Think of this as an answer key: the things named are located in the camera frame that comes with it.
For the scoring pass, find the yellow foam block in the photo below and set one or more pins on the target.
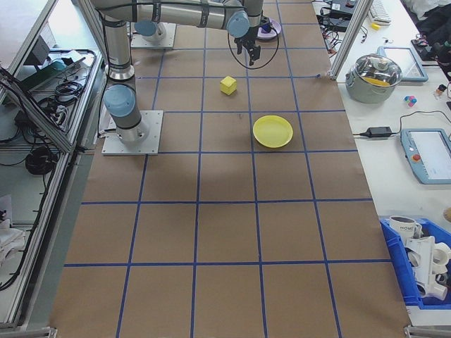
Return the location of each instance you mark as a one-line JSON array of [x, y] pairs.
[[228, 86]]

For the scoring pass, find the lavender round plate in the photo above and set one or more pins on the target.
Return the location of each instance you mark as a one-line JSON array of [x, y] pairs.
[[277, 30]]

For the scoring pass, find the yellow round plate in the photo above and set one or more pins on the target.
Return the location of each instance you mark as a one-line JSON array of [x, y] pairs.
[[273, 132]]

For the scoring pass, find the black laptop with label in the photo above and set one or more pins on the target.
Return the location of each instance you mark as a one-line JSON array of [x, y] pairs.
[[340, 12]]

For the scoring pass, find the small yellow block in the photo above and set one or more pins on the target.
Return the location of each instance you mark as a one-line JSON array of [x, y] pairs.
[[375, 26]]

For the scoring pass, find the steel pot with lid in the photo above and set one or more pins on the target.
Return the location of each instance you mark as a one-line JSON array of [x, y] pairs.
[[370, 93]]

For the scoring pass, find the white keyboard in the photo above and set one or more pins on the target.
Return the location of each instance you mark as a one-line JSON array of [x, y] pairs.
[[380, 12]]

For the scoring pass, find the yellow item inside pot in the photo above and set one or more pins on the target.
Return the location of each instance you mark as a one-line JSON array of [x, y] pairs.
[[378, 81]]

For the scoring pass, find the blue grey teach pendant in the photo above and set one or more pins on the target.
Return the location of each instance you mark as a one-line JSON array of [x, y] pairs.
[[405, 60], [430, 155]]

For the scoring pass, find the small colourful ball toy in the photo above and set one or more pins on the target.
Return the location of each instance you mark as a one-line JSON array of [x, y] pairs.
[[410, 101]]

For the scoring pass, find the black fabric bag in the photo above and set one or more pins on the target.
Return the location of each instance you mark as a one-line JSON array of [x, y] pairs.
[[437, 21]]

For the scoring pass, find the white power strip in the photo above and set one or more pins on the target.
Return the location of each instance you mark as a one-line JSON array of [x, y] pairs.
[[61, 114]]

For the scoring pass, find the grey metal box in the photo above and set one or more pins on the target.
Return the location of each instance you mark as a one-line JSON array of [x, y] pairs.
[[38, 53]]

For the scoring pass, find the white printed mug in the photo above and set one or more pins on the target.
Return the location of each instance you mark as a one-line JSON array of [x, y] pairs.
[[403, 229]]

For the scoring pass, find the blue plastic bin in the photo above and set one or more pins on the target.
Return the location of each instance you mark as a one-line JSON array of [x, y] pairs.
[[394, 253]]

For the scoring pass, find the small brown object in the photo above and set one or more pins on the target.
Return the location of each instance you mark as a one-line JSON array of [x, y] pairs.
[[448, 214]]

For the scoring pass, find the white plastic pipe fittings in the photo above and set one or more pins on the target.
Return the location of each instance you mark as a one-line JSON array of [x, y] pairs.
[[426, 260]]

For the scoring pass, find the white crumpled cloth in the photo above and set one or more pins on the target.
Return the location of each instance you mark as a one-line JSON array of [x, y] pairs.
[[10, 236]]

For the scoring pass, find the white square base plate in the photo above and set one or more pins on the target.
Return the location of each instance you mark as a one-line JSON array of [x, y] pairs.
[[151, 141], [169, 38]]

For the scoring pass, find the aluminium profile post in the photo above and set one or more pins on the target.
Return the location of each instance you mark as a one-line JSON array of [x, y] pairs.
[[349, 42]]

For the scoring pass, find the V-shaped metal bar frame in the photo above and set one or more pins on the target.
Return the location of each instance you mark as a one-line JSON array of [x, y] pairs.
[[65, 142]]

